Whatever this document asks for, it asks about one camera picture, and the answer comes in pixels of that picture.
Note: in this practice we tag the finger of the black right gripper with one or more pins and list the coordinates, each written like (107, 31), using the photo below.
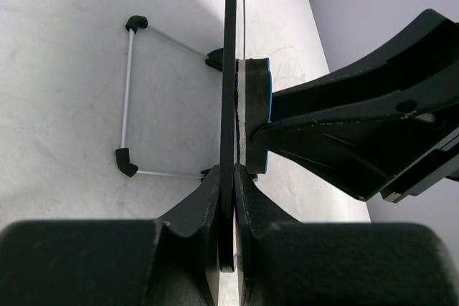
(425, 47)
(362, 147)

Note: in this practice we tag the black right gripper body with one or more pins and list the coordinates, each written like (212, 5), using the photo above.
(440, 162)

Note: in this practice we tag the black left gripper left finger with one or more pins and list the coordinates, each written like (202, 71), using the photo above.
(171, 260)

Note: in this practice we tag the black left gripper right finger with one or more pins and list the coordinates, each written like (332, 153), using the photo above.
(283, 261)

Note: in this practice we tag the white board with black frame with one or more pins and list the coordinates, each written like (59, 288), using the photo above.
(227, 139)

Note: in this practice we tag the wire whiteboard stand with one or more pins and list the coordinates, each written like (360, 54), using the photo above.
(213, 59)

